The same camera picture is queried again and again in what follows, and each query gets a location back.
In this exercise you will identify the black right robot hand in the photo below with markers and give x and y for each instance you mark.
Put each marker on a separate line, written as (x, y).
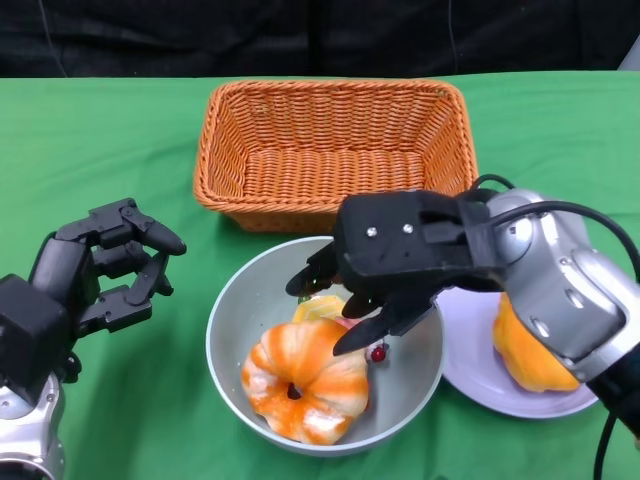
(400, 310)

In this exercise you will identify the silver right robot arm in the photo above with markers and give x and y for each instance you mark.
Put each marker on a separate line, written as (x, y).
(560, 280)

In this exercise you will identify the lavender round plate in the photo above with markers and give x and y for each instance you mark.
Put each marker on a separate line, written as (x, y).
(470, 350)

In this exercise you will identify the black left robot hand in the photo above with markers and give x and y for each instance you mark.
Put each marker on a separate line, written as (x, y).
(65, 265)

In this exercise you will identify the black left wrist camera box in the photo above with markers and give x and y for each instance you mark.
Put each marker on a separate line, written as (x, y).
(30, 330)

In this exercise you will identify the yellow layered cake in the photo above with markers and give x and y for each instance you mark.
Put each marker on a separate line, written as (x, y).
(315, 310)

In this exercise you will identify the salmon pink cake slice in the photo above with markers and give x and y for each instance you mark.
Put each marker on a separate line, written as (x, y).
(377, 354)

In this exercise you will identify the orange wicker basket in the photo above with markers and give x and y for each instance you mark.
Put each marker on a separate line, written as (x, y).
(325, 165)

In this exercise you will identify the black backdrop curtain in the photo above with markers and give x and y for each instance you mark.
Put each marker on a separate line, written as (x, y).
(200, 40)

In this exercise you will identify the light grey corner object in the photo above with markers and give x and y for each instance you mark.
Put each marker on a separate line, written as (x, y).
(631, 59)

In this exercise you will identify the pale green round bowl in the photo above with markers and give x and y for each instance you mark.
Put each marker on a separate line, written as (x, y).
(250, 300)

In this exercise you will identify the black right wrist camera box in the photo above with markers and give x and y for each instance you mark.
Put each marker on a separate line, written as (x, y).
(400, 240)

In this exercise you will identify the green tablecloth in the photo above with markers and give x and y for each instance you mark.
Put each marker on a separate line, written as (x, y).
(125, 150)

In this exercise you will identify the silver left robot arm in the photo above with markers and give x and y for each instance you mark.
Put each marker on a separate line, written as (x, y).
(30, 430)

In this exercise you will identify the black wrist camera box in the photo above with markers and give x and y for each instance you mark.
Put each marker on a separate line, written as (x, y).
(400, 240)
(30, 330)

